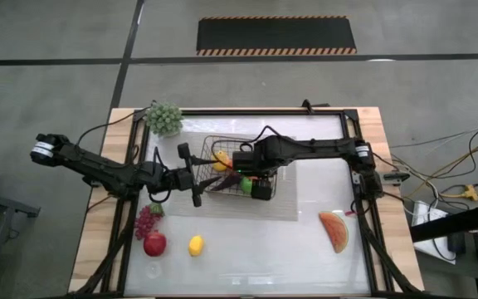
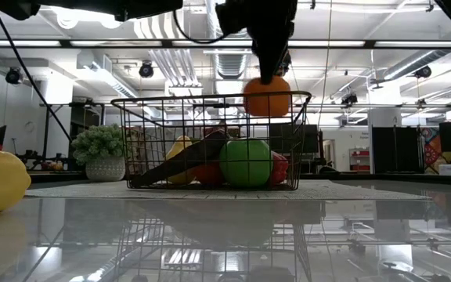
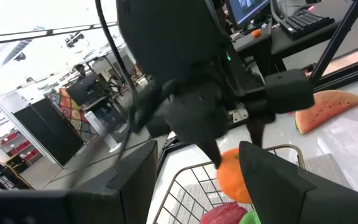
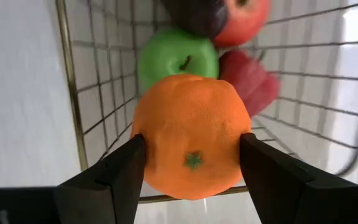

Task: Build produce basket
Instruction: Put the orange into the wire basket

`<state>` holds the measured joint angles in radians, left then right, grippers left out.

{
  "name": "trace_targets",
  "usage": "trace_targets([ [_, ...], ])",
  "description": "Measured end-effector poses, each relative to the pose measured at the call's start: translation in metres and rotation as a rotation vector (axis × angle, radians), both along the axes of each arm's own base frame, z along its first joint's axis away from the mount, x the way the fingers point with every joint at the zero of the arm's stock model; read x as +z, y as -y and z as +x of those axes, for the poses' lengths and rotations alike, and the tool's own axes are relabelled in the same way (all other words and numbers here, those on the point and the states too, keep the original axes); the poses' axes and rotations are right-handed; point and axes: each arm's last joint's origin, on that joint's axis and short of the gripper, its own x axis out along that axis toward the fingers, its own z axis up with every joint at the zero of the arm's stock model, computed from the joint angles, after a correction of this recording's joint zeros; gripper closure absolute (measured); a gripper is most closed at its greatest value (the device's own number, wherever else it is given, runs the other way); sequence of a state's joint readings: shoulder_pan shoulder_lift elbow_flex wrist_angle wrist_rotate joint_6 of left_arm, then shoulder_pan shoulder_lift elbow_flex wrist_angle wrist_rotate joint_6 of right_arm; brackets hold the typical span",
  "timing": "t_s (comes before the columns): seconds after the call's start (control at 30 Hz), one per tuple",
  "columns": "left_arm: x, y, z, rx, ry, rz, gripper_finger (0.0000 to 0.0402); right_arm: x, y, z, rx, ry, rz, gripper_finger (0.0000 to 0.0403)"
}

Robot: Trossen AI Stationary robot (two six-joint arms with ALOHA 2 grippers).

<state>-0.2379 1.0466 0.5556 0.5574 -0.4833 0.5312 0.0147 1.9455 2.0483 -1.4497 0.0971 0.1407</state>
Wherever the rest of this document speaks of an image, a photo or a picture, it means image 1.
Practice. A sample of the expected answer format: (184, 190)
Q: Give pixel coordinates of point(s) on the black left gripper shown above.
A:
(179, 180)

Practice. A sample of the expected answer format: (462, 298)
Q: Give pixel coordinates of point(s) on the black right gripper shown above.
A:
(264, 189)

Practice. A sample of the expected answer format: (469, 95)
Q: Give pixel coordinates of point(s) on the red tomato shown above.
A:
(229, 163)

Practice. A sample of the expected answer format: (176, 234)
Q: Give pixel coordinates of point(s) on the dark purple eggplant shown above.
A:
(228, 183)

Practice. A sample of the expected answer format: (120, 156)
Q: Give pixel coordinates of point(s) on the green apple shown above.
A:
(246, 185)

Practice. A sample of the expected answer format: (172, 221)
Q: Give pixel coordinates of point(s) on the yellow pear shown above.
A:
(220, 160)

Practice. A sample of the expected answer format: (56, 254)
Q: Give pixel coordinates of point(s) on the yellow lemon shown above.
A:
(196, 246)

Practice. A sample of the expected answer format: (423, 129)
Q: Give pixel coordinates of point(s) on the red apple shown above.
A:
(154, 243)

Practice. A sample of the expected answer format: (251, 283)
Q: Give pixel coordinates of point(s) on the watermelon slice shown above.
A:
(335, 231)

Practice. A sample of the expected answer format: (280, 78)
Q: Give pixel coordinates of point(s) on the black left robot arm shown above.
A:
(98, 168)

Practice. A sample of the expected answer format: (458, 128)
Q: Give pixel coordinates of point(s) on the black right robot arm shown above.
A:
(318, 146)

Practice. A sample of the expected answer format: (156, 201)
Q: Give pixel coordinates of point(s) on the green plant in white pot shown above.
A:
(163, 119)

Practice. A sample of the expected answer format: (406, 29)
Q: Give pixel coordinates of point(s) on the red grape bunch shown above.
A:
(144, 222)

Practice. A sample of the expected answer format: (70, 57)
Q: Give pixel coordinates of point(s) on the red ribbon tag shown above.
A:
(350, 214)

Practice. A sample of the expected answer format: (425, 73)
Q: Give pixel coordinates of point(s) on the black hazard-striped floor mat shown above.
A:
(276, 35)

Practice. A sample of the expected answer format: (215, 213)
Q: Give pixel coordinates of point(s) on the white paper sheet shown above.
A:
(430, 226)

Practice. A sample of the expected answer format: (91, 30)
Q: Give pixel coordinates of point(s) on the black metal beam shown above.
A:
(450, 222)

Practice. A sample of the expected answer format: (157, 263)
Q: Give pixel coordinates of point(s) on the yellow power splitter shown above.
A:
(469, 192)

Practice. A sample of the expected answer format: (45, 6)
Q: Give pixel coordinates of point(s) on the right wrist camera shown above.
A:
(245, 162)

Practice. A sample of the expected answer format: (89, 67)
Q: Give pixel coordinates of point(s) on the black aluminium rig frame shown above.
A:
(243, 112)

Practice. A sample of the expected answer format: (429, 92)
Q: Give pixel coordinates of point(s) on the black bracket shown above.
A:
(311, 106)

